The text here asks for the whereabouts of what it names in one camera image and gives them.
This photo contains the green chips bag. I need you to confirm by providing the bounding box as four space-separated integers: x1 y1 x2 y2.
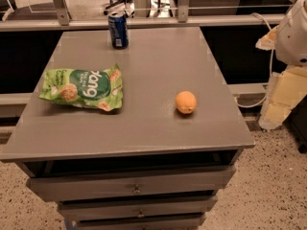
39 64 123 112

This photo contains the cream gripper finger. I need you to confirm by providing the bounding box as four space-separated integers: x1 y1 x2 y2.
255 26 278 51
258 65 307 130

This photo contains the white cable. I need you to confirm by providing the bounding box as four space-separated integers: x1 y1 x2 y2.
234 11 276 109

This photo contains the blue pepsi can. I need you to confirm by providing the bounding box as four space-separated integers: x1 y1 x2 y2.
108 12 129 49

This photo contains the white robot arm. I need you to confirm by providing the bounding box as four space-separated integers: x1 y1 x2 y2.
256 0 307 130

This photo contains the grey metal railing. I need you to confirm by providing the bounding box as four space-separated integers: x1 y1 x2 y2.
0 0 297 32

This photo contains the orange fruit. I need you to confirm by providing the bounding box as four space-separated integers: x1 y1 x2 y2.
175 91 197 114

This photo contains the grey drawer cabinet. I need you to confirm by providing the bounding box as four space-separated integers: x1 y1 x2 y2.
1 27 254 230

